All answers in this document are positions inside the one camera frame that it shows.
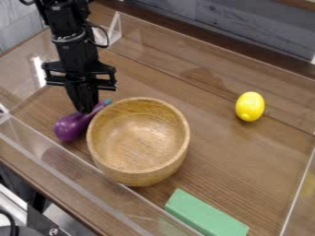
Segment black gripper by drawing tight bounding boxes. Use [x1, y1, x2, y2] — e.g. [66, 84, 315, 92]
[42, 36, 118, 113]

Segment purple toy eggplant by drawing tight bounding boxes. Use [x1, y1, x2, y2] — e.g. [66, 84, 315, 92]
[55, 99, 112, 142]

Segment brown wooden bowl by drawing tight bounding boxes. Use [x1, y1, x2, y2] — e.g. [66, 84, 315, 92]
[87, 97, 191, 187]

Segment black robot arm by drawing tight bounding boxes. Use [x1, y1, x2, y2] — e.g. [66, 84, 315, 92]
[19, 0, 118, 113]

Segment yellow toy lemon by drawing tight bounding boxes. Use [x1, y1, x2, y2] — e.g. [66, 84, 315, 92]
[235, 91, 266, 122]

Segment green foam block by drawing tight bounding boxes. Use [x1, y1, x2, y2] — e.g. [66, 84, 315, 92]
[166, 189, 250, 236]

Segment clear acrylic corner bracket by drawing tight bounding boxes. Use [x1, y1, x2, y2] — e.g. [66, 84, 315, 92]
[92, 12, 122, 48]

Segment black cable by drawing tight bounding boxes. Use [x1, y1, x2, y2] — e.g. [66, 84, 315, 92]
[87, 22, 111, 49]

